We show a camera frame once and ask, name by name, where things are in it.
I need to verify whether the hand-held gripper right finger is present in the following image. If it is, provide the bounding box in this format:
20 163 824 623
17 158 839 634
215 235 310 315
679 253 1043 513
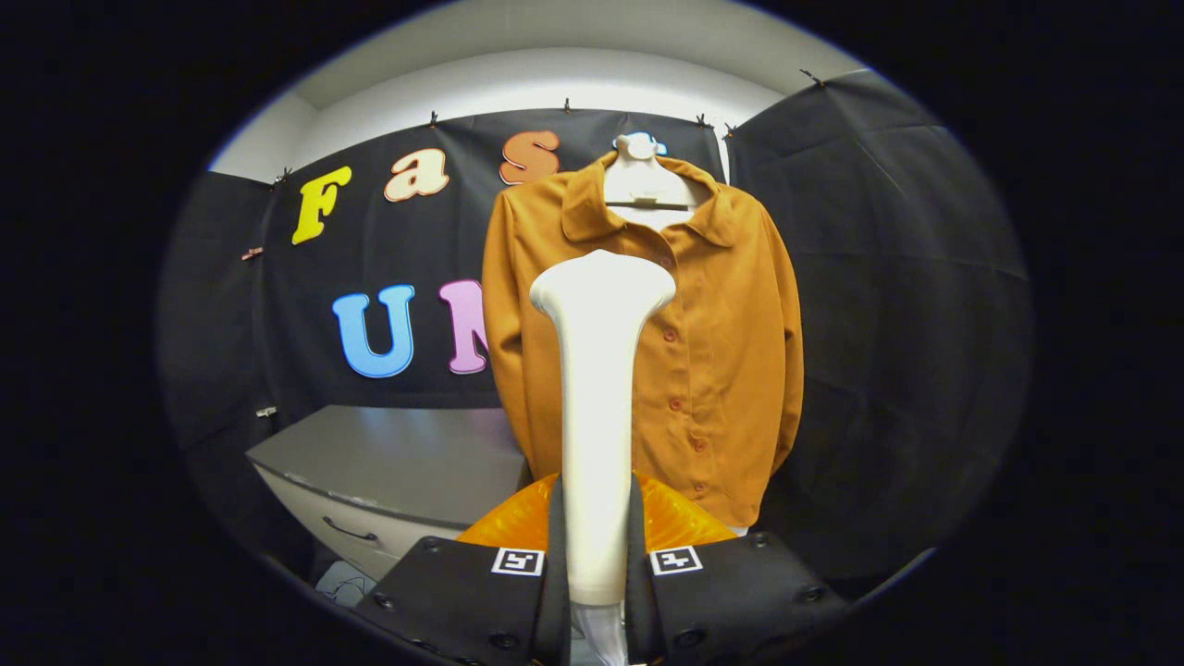
625 472 849 666

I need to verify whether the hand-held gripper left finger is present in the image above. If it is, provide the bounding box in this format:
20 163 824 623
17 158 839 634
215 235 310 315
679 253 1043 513
353 472 573 666

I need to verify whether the white garment steamer head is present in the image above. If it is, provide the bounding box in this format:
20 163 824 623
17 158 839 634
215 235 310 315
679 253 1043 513
529 250 678 608

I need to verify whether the orange button-up shirt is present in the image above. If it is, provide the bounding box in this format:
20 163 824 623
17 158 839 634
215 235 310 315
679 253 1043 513
481 153 806 530

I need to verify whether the white clothes hanger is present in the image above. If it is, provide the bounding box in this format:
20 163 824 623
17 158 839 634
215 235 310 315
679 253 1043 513
603 132 701 232

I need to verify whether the grey cabinet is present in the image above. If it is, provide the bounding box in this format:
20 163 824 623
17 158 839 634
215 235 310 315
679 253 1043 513
245 404 535 584

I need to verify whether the row of black clips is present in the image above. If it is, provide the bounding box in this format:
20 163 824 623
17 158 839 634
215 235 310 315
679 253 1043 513
271 67 826 186

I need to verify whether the black drawer handle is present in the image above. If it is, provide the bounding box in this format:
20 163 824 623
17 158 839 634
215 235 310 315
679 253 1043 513
321 515 380 545

